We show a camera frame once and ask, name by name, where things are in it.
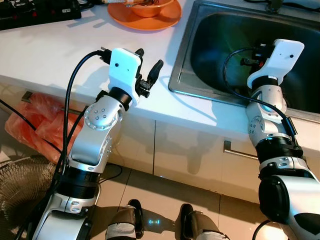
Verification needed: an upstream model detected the white kitchen cabinet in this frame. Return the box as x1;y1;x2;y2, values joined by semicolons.
0;82;320;203

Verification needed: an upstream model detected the orange bowl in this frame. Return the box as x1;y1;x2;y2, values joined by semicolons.
125;0;176;18

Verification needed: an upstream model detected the stainless steel sink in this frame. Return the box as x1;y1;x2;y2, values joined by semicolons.
168;0;320;121

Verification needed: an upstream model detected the chrome faucet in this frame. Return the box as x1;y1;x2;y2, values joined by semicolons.
265;0;286;13

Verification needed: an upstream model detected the red plastic bag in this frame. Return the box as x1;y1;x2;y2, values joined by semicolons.
5;92;86;165

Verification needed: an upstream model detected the robot right leg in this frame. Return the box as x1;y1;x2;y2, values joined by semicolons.
177;202;226;240

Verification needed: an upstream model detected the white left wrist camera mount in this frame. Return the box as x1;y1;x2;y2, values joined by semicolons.
107;48;142;108

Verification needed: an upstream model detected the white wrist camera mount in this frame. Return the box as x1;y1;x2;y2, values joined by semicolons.
107;48;142;108
247;39;305;93

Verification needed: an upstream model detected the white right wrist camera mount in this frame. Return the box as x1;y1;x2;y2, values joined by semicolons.
247;39;305;93

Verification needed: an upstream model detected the black fan cable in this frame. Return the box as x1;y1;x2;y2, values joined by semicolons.
99;161;124;182

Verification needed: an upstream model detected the thin black cable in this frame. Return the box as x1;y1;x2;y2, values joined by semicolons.
0;98;65;155

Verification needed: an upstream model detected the wire guard floor fan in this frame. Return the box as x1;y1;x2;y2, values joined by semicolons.
0;155;103;240

